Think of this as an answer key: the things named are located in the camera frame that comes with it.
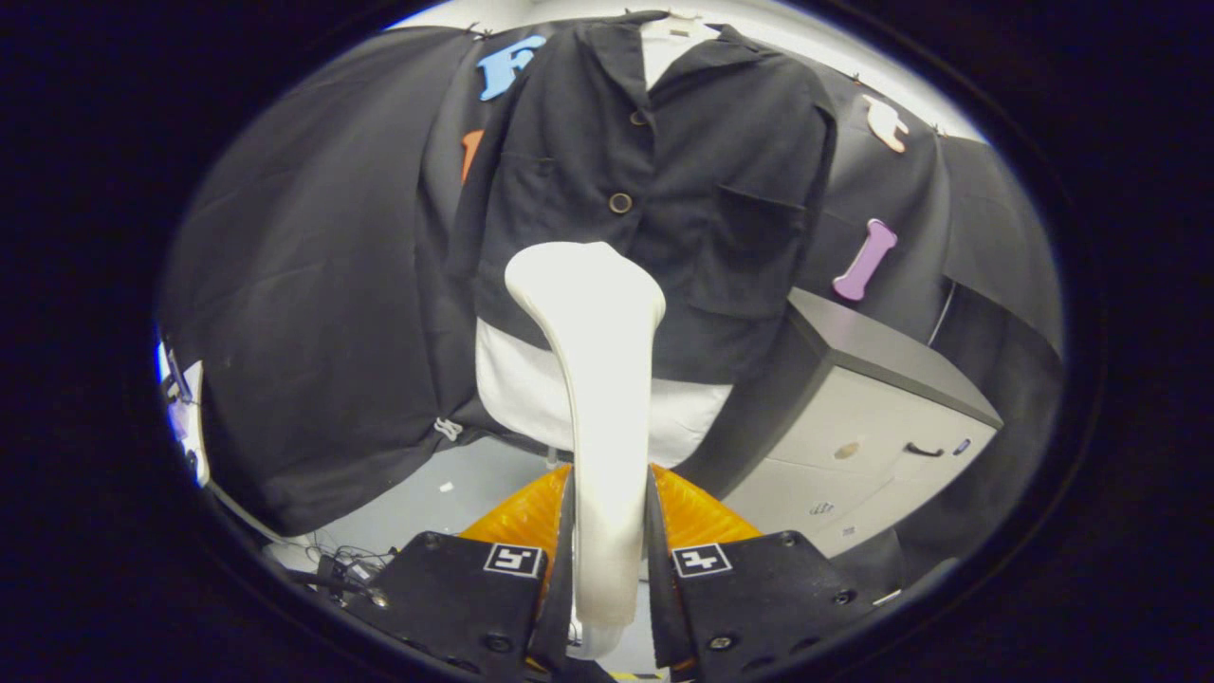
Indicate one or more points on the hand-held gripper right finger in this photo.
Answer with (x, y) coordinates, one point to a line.
(664, 588)

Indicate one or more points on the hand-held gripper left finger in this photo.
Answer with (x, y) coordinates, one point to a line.
(560, 588)

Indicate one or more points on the white garment steamer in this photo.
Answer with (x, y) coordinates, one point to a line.
(597, 379)

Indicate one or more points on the black suit jacket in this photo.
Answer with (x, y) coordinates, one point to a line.
(569, 190)

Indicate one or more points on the white mannequin torso form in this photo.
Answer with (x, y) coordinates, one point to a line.
(512, 389)

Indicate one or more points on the beige cabinet with grey top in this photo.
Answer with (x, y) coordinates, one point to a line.
(873, 417)

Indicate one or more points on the black backdrop cloth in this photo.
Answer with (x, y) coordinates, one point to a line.
(313, 285)

